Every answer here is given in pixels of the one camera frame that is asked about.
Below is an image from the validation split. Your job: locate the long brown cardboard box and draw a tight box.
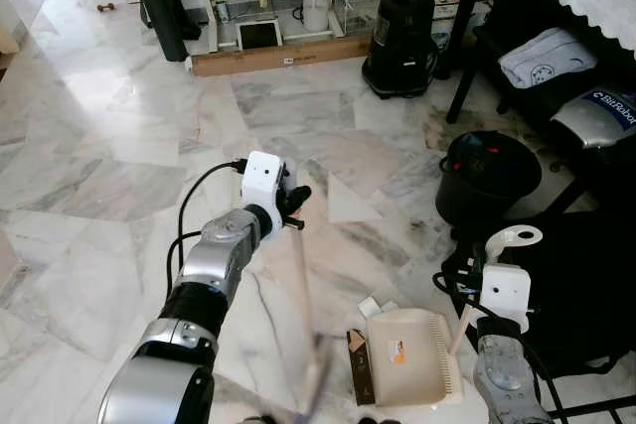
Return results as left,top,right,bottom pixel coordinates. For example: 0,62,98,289
188,34,375,78

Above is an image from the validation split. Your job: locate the black round bucket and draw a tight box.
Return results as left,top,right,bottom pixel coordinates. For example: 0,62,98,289
435,130,544,228

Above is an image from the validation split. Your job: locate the silver case with blue label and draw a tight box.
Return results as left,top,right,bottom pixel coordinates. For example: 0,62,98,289
551,87,636,149

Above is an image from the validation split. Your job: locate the small brown carton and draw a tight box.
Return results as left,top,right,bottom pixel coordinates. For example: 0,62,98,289
345,329,378,408

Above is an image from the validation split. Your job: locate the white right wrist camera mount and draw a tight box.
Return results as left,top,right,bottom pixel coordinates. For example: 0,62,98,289
479,224,546,335

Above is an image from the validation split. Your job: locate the white framed tablet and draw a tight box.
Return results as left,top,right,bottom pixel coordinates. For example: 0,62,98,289
236,18,285,52

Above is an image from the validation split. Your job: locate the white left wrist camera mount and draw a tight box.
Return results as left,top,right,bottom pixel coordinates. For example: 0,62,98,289
239,150,290,212

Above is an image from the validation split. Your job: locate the white paper scrap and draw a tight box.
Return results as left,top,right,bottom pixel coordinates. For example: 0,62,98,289
357,294,385,319

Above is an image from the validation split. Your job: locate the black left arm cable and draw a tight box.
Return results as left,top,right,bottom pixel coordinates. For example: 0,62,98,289
163,158,248,298

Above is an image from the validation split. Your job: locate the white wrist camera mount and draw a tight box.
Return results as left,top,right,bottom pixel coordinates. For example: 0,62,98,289
239,150,290,212
479,224,546,335

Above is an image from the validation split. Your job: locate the black table leg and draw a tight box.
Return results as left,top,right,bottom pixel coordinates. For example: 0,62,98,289
446,0,500,126

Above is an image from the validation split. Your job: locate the beige dustpan with wooden handle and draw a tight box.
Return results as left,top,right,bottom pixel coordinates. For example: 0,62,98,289
365,306,475,409

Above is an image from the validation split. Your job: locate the black vacuum cleaner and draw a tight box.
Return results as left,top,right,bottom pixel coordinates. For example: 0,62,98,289
360,0,441,100

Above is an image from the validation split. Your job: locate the white plastic jug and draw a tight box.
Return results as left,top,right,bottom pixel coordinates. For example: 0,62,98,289
300,0,332,34

